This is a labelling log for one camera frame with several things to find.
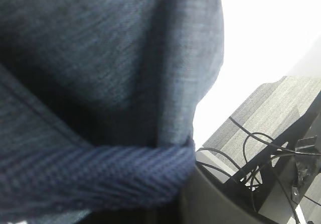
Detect black table frame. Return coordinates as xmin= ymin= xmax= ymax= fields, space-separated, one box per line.
xmin=225 ymin=94 xmax=320 ymax=223

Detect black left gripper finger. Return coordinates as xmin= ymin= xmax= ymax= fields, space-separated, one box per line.
xmin=179 ymin=164 xmax=283 ymax=223

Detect black cables under table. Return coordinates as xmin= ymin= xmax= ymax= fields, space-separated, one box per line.
xmin=197 ymin=116 xmax=321 ymax=224

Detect dark blue lunch bag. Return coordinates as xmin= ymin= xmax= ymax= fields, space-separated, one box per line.
xmin=1 ymin=0 xmax=224 ymax=223

